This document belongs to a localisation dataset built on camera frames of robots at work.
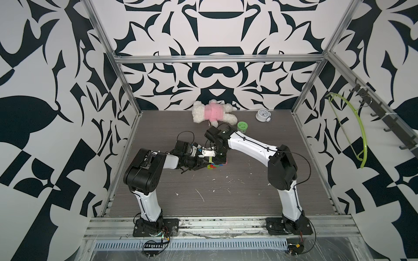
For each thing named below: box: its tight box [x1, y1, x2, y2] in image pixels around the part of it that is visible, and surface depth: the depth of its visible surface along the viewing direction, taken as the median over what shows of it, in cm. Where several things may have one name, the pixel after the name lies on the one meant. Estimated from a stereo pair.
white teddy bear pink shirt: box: [192, 98, 238, 128], surface depth 110 cm
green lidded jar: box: [236, 121, 249, 134], surface depth 108 cm
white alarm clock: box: [255, 108, 272, 123], surface depth 117 cm
